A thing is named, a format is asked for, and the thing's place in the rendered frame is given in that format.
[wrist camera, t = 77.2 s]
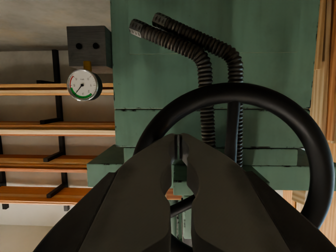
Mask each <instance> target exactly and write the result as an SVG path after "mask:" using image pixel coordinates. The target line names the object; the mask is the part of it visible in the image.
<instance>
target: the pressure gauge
mask: <svg viewBox="0 0 336 252"><path fill-rule="evenodd" d="M81 84H83V85H84V86H82V87H81V88H80V86H81ZM66 86H67V90H68V92H69V94H70V95H71V96H72V97H73V98H74V99H76V100H78V101H82V102H85V101H92V100H95V99H97V98H98V97H99V96H100V94H101V93H102V90H103V84H102V81H101V79H100V77H99V76H98V75H97V74H96V73H94V72H92V65H91V62H90V61H83V69H82V68H81V69H76V70H74V71H73V72H72V73H71V74H70V75H69V76H68V78H67V82H66ZM79 88H80V89H79ZM78 89H79V90H78ZM76 92H77V93H76Z"/></svg>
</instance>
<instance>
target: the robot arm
mask: <svg viewBox="0 0 336 252"><path fill-rule="evenodd" d="M178 150H179V159H180V160H182V161H183V162H184V163H185V164H186V166H187V180H186V183H187V186H188V187H189V188H190V189H191V191H192V192H193V194H194V196H195V199H194V200H193V202H192V206H191V241H192V249H193V252H336V247H335V246H334V245H333V244H332V243H331V242H330V240H329V239H328V238H327V237H326V236H325V235H324V234H323V233H322V232H321V231H320V230H319V229H318V228H317V227H316V226H315V225H314V224H312V223H311V222H310V221H309V220H308V219H307V218H306V217H305V216H304V215H302V214H301V213H300V212H299V211H298V210H297V209H295V208H294V207H293V206H292V205H291V204H290V203H288V202H287V201H286V200H285V199H284V198H283V197H282V196H280V195H279V194H278V193H277V192H276V191H275V190H273V189H272V188H271V187H270V186H269V185H268V184H267V183H265V182H264V181H263V180H262V179H261V178H260V177H258V176H257V175H256V174H255V173H254V172H253V171H245V170H244V169H242V168H241V167H240V166H239V165H238V164H237V163H236V162H234V161H233V160H232V159H231V158H229V157H228V156H226V155H225V154H223V153H222V152H220V151H219V150H217V149H215V148H213V147H211V146H210V145H208V144H206V143H204V142H202V141H200V140H199V139H197V138H195V137H193V136H191V135H190V134H187V133H181V134H174V133H170V134H167V135H166V136H164V137H162V138H161V139H159V140H157V141H156V142H154V143H153V144H151V145H149V146H148V147H146V148H144V149H143V150H141V151H140V152H138V153H137V154H135V155H134V156H132V157H131V158H130V159H128V160H127V161H126V162H125V163H124V164H123V165H122V166H121V167H120V168H119V169H118V170H117V171H116V172H109V173H108V174H107V175H105V176H104V177H103V178H102V179H101V180H100V181H99V182H98V183H97V184H96V185H95V186H94V187H93V188H92V189H91V190H90V191H89V192H88V193H87V194H86V195H85V196H84V197H83V198H82V199H81V200H80V201H79V202H78V203H77V204H76V205H75V206H74V207H73V208H72V209H71V210H69V211H68V212H67V213H66V214H65V215H64V216H63V217H62V218H61V219H60V220H59V221H58V222H57V223H56V224H55V225H54V227H53V228H52V229H51V230H50V231H49V232H48V233H47V234H46V236H45V237H44V238H43V239H42V240H41V242H40V243H39V244H38V245H37V247H36V248H35V249H34V251H33V252H171V209H170V203H169V201H168V200H167V198H166V197H165V195H166V193H167V191H168V190H169V188H170V187H171V186H172V163H173V162H174V161H175V160H177V159H178Z"/></svg>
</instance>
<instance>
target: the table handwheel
mask: <svg viewBox="0 0 336 252"><path fill-rule="evenodd" d="M225 103H227V122H226V138H225V148H224V154H225V155H226V156H228V157H229V158H230V159H232V160H233V161H234V162H236V163H237V145H238V128H239V117H240V106H241V104H247V105H252V106H256V107H259V108H262V109H264V110H266V111H268V112H270V113H272V114H274V115H276V116H277V117H279V118H280V119H281V120H283V121H284V122H285V123H286V124H287V125H288V126H289V127H290V128H291V129H292V130H293V131H294V132H295V134H296V135H297V136H298V138H299V139H300V141H301V143H302V145H303V147H304V149H305V152H306V155H307V159H308V163H309V172H310V182H309V190H308V194H307V198H306V201H305V204H304V206H303V208H302V210H301V212H300V213H301V214H302V215H303V216H305V217H306V218H307V219H308V220H309V221H310V222H311V223H312V224H313V225H315V226H316V227H317V228H318V229H320V228H321V226H322V224H323V223H324V221H325V219H326V217H327V214H328V212H329V209H330V206H331V203H332V199H333V194H334V187H335V168H334V162H333V157H332V153H331V150H330V147H329V144H328V142H327V140H326V138H325V136H324V134H323V132H322V130H321V129H320V127H319V126H318V124H317V123H316V122H315V121H314V119H313V118H312V117H311V116H310V115H309V114H308V113H307V112H306V111H305V110H304V109H303V108H302V107H301V106H300V105H298V104H297V103H296V102H295V101H293V100H292V99H290V98H289V97H287V96H285V95H283V94H281V93H279V92H277V91H275V90H273V89H270V88H267V87H264V86H260V85H256V84H251V83H244V82H224V83H216V84H210V85H206V86H203V87H199V88H197V89H194V90H191V91H189V92H187V93H185V94H183V95H181V96H179V97H178V98H176V99H174V100H173V101H172V102H170V103H169V104H168V105H166V106H165V107H164V108H163V109H162V110H160V111H159V112H158V113H157V114H156V115H155V117H154V118H153V119H152V120H151V121H150V122H149V124H148V125H147V126H146V128H145V130H144V131H143V133H142V134H141V136H140V138H139V140H138V142H137V144H136V147H135V149H134V152H133V156H134V155H135V154H137V153H138V152H140V151H141V150H143V149H145V148H146V147H148V146H149V145H150V144H151V143H152V142H154V141H155V140H157V139H161V138H163V137H164V135H165V134H166V133H167V132H168V131H169V129H170V128H171V127H172V126H174V125H175V124H176V123H177V122H178V121H180V120H181V119H182V118H184V117H185V116H187V115H189V114H190V113H193V112H195V111H197V110H199V109H202V108H205V107H208V106H212V105H217V104H225ZM194 199H195V195H194V194H193V195H191V196H189V197H187V198H185V199H183V200H182V201H179V202H177V203H175V204H173V205H171V206H170V218H173V217H175V216H177V215H179V214H181V213H183V212H185V211H187V210H189V209H191V208H192V202H193V200H194ZM170 252H193V247H191V246H189V245H187V244H185V243H184V242H182V241H180V240H179V239H178V238H176V237H175V236H174V235H173V234H172V233H171V242H170Z"/></svg>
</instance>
